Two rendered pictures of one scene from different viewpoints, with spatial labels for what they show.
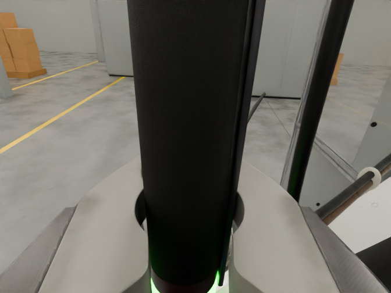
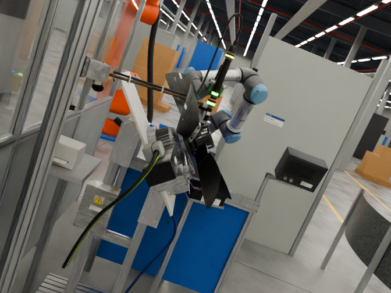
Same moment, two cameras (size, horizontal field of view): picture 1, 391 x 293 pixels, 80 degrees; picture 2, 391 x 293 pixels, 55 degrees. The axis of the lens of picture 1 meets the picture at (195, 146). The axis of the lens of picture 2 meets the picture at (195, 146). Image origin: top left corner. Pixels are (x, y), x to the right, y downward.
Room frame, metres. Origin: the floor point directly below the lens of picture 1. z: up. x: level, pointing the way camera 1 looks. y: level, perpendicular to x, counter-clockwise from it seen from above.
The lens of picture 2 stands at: (1.98, -0.03, 1.53)
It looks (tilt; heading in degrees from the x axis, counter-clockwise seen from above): 12 degrees down; 179
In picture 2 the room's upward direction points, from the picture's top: 22 degrees clockwise
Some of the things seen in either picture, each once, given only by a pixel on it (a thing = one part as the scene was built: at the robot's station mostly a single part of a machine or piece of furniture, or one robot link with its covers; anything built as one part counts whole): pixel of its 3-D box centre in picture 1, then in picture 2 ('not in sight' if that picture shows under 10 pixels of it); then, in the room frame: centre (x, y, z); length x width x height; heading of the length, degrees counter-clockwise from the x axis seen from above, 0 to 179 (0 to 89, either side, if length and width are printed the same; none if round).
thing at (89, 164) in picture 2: not in sight; (68, 163); (0.22, -0.54, 0.84); 0.36 x 0.24 x 0.03; 3
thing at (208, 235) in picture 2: not in sight; (171, 233); (-0.29, 0.08, 0.45); 0.82 x 0.01 x 0.66; 93
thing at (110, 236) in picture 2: not in sight; (113, 236); (0.22, -0.21, 0.56); 0.19 x 0.04 x 0.04; 93
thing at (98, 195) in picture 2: not in sight; (97, 206); (0.32, -0.32, 0.73); 0.15 x 0.09 x 0.22; 93
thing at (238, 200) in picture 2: not in sight; (191, 183); (-0.29, 0.08, 0.82); 0.90 x 0.04 x 0.08; 93
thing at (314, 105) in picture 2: not in sight; (283, 142); (-1.77, 0.86, 1.10); 1.21 x 0.05 x 2.20; 93
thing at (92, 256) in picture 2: not in sight; (105, 218); (-0.27, -0.35, 0.39); 0.04 x 0.04 x 0.78; 3
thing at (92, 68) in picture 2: not in sight; (94, 69); (0.46, -0.49, 1.35); 0.10 x 0.07 x 0.08; 128
